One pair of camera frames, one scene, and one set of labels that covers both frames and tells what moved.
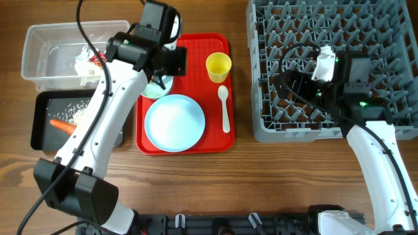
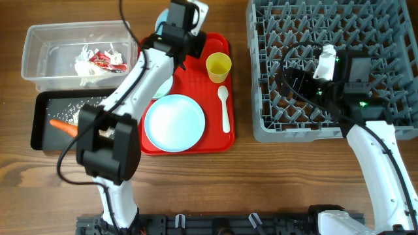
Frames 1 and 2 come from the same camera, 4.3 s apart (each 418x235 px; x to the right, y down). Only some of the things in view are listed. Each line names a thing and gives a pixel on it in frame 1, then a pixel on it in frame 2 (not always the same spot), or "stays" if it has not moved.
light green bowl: [154, 89] stays
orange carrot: [64, 126] stays
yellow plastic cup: [218, 65] stays
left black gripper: [181, 68] → [198, 49]
